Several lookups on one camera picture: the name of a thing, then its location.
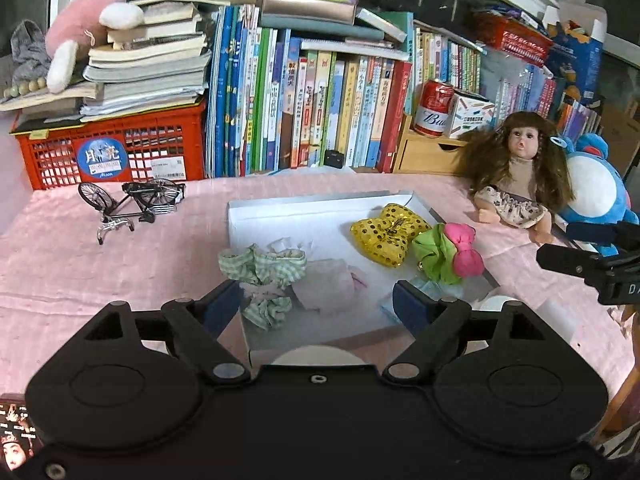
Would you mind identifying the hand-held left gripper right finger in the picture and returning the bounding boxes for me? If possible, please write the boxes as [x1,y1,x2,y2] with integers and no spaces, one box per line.
[381,281,554,385]

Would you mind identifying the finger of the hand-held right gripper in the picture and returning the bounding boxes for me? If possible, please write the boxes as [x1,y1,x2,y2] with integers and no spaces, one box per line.
[536,244,606,281]
[565,220,640,251]

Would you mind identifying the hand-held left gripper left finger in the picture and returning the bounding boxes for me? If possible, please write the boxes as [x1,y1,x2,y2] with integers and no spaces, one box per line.
[81,280,252,386]

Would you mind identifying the blue face mask pack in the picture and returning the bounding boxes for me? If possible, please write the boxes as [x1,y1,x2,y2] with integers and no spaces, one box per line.
[379,280,443,322]

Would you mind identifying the green checkered scrunchie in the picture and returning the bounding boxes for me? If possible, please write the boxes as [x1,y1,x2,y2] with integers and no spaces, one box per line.
[217,243,307,331]

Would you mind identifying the green scrunchie with pink bow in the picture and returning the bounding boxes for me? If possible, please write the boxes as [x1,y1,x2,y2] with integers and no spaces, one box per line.
[411,222,486,286]

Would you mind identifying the gold sequin bow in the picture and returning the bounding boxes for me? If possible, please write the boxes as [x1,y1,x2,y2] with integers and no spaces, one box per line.
[350,203,434,269]

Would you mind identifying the pale pink fluffy sock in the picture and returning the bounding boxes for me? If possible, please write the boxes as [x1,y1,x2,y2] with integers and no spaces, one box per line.
[292,258,371,314]

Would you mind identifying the white shallow box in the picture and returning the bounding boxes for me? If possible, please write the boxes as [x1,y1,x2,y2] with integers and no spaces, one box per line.
[227,190,501,367]

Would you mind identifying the blue plush toy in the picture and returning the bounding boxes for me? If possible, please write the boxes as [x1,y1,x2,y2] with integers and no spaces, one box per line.
[550,132,640,261]

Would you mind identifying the brown-haired doll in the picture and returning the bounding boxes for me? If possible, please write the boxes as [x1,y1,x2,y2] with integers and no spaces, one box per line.
[460,111,574,245]

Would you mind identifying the pink tablecloth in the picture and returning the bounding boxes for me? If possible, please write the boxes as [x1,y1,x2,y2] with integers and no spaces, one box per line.
[0,167,640,403]

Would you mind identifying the scribbled white paper cup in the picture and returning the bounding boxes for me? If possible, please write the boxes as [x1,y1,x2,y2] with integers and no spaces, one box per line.
[272,344,369,367]

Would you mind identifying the black toy bicycle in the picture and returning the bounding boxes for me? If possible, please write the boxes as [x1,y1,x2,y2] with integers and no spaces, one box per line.
[77,178,187,246]

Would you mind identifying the wooden drawer box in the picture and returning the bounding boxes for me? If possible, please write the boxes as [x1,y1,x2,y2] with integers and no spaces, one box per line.
[392,115,469,176]

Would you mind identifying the row of thin paperback books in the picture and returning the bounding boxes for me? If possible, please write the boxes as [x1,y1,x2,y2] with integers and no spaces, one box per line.
[412,25,604,137]

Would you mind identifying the white pencil box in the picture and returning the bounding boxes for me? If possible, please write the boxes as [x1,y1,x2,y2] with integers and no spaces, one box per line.
[445,91,496,140]

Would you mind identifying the blue cardboard box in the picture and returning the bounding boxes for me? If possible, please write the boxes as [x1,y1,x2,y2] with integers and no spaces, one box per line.
[545,20,609,106]

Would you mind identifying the red plastic crate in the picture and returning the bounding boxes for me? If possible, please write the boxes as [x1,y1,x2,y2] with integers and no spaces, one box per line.
[10,100,209,191]

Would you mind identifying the red beer can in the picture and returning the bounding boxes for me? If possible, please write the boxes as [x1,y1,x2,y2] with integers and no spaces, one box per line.
[414,79,455,139]

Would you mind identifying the red plastic basket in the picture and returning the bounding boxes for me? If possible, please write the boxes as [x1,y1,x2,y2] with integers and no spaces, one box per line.
[472,10,556,66]

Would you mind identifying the row of colourful upright books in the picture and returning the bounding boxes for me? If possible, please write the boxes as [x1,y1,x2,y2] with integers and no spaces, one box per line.
[205,5,414,179]

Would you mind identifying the printed picture card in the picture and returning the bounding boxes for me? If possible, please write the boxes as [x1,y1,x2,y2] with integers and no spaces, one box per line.
[0,394,44,477]

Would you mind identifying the stack of worn books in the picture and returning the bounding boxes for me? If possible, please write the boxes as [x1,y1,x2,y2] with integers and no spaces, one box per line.
[0,0,214,124]

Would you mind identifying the flat books lying on row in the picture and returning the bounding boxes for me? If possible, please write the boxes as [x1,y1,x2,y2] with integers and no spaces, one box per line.
[197,0,417,62]

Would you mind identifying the grey plush toy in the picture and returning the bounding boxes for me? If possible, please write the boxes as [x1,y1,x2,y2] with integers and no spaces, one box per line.
[10,20,52,87]

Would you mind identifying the pink plush rabbit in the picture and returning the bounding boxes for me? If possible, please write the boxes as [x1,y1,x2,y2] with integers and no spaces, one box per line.
[45,0,146,94]

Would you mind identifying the wooden bead string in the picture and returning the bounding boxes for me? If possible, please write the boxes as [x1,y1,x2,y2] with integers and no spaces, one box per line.
[0,77,49,101]

